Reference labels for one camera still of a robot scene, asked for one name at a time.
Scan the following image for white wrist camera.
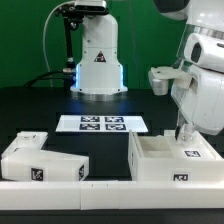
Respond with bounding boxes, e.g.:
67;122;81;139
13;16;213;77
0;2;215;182
148;66;192;96

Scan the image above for white cabinet top block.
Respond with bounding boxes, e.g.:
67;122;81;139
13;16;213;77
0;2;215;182
1;148;89;182

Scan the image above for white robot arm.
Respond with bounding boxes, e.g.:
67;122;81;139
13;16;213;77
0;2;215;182
149;0;224;138

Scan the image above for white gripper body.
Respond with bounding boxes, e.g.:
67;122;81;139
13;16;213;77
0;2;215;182
171;65;224;135

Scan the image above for white front fence bar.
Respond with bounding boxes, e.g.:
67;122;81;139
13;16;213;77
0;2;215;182
0;181;224;210

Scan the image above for white cabinet door panel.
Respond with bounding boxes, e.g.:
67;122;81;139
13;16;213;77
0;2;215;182
164;130;222;161
1;131;48;158

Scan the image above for white marker sheet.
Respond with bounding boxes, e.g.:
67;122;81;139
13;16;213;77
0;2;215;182
56;115;148;133

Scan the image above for black camera stand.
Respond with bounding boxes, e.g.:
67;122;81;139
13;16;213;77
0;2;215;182
55;0;109;70

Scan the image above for white cabinet body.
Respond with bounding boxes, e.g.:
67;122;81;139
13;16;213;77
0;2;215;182
128;131;224;182

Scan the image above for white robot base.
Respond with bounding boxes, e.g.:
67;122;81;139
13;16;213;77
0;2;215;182
70;14;128;100

